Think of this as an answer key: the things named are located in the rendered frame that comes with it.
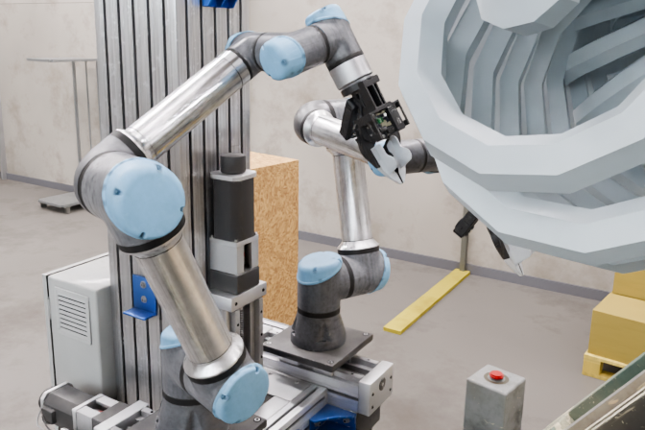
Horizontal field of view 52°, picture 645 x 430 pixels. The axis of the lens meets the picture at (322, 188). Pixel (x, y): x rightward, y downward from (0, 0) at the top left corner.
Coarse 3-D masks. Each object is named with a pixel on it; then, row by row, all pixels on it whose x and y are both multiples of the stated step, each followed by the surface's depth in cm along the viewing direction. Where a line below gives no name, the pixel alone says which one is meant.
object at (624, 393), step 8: (640, 376) 130; (632, 384) 131; (640, 384) 130; (616, 392) 135; (624, 392) 133; (632, 392) 132; (608, 400) 135; (616, 400) 134; (624, 400) 133; (592, 408) 142; (600, 408) 137; (608, 408) 136; (584, 416) 141; (592, 416) 138; (600, 416) 137; (576, 424) 141; (584, 424) 140
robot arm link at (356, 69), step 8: (360, 56) 123; (344, 64) 122; (352, 64) 122; (360, 64) 123; (368, 64) 124; (336, 72) 123; (344, 72) 123; (352, 72) 122; (360, 72) 122; (368, 72) 123; (336, 80) 124; (344, 80) 123; (352, 80) 122; (360, 80) 123; (344, 88) 125
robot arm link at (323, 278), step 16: (304, 256) 176; (320, 256) 175; (336, 256) 174; (304, 272) 169; (320, 272) 168; (336, 272) 170; (352, 272) 174; (304, 288) 170; (320, 288) 169; (336, 288) 171; (352, 288) 174; (304, 304) 171; (320, 304) 170; (336, 304) 172
